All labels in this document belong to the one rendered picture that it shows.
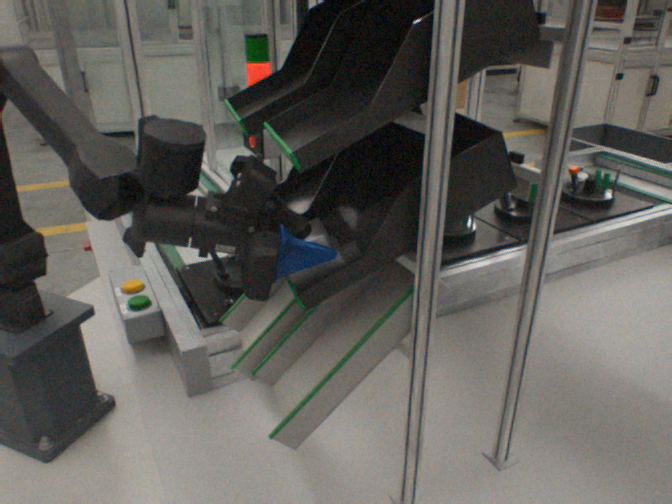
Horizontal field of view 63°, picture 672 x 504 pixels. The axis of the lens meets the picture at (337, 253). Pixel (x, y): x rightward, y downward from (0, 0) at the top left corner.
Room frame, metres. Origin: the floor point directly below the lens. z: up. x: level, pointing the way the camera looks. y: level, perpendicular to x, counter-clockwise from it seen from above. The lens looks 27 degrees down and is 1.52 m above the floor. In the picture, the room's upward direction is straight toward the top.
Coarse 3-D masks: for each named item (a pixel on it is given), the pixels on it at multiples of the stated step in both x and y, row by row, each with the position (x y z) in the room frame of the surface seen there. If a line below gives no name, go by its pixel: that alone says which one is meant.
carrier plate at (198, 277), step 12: (192, 264) 1.04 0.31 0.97; (204, 264) 1.04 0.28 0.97; (180, 276) 1.00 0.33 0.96; (192, 276) 0.99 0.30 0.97; (204, 276) 0.99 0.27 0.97; (192, 288) 0.94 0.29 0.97; (204, 288) 0.94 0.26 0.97; (216, 288) 0.94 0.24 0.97; (192, 300) 0.92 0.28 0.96; (204, 300) 0.90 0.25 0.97; (216, 300) 0.90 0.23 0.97; (204, 312) 0.85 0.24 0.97; (216, 312) 0.85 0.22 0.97; (216, 324) 0.83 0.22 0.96
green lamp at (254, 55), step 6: (246, 42) 1.19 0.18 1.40; (252, 42) 1.18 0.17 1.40; (258, 42) 1.18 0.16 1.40; (264, 42) 1.19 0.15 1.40; (246, 48) 1.19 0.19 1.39; (252, 48) 1.18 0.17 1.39; (258, 48) 1.18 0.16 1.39; (264, 48) 1.19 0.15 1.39; (246, 54) 1.19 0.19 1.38; (252, 54) 1.18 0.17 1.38; (258, 54) 1.18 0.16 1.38; (264, 54) 1.19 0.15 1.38; (246, 60) 1.20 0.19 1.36; (252, 60) 1.18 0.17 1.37; (258, 60) 1.18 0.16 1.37; (264, 60) 1.19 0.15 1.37
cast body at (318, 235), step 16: (304, 224) 0.56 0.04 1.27; (320, 224) 0.57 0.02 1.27; (304, 240) 0.55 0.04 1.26; (320, 240) 0.54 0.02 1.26; (336, 240) 0.58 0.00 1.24; (336, 256) 0.55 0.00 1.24; (352, 256) 0.57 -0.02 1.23; (304, 272) 0.54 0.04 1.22; (320, 272) 0.55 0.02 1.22; (304, 288) 0.55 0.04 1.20
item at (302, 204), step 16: (416, 112) 0.72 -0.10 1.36; (384, 128) 0.70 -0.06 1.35; (400, 128) 0.71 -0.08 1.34; (352, 144) 0.69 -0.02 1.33; (368, 144) 0.70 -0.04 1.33; (336, 160) 0.68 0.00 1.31; (352, 160) 0.69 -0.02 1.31; (288, 176) 0.79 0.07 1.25; (304, 176) 0.80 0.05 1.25; (320, 176) 0.80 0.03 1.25; (336, 176) 0.68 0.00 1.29; (288, 192) 0.79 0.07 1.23; (304, 192) 0.77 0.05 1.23; (320, 192) 0.68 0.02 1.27; (336, 192) 0.68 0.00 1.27; (288, 208) 0.74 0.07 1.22; (304, 208) 0.72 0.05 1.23; (320, 208) 0.68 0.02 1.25
